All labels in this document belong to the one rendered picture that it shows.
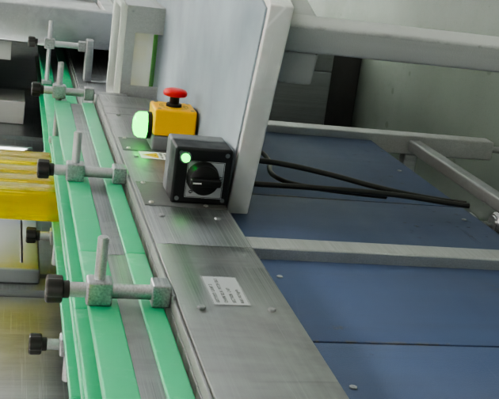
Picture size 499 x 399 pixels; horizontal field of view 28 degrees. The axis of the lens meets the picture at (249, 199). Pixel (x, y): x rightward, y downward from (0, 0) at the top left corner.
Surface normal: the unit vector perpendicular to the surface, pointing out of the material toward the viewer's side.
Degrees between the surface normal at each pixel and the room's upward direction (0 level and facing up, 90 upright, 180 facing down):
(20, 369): 90
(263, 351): 90
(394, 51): 90
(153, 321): 90
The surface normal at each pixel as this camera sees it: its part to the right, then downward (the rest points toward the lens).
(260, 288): 0.13, -0.95
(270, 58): 0.17, 0.56
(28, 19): 0.22, 0.30
